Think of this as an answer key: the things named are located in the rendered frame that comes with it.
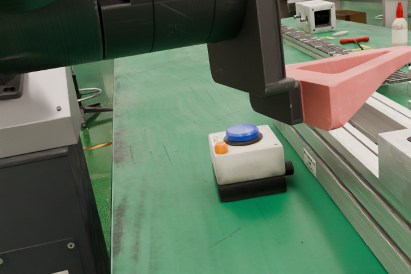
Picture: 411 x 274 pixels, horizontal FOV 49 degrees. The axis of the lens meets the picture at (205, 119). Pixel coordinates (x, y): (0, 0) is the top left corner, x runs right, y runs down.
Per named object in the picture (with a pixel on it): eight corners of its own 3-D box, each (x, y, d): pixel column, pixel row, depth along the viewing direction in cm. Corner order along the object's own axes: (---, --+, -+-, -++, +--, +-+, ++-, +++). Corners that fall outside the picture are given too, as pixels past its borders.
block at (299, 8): (291, 28, 179) (289, 3, 176) (319, 24, 179) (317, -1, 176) (297, 30, 169) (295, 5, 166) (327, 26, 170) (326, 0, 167)
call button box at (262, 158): (213, 175, 60) (207, 131, 58) (284, 163, 60) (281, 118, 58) (220, 203, 52) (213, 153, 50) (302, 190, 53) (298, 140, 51)
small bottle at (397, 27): (392, 50, 116) (391, 3, 113) (391, 47, 120) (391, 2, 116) (407, 49, 115) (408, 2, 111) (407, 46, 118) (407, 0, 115)
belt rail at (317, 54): (264, 31, 179) (263, 24, 178) (274, 30, 179) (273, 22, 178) (369, 87, 88) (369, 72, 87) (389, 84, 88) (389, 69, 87)
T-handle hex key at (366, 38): (339, 44, 134) (339, 38, 133) (369, 41, 132) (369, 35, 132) (346, 54, 119) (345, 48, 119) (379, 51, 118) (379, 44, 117)
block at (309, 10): (297, 31, 168) (295, 5, 165) (328, 27, 168) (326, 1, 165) (304, 35, 158) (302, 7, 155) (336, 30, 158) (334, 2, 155)
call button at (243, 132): (225, 140, 56) (223, 125, 56) (256, 135, 57) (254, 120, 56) (229, 151, 53) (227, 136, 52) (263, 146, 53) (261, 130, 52)
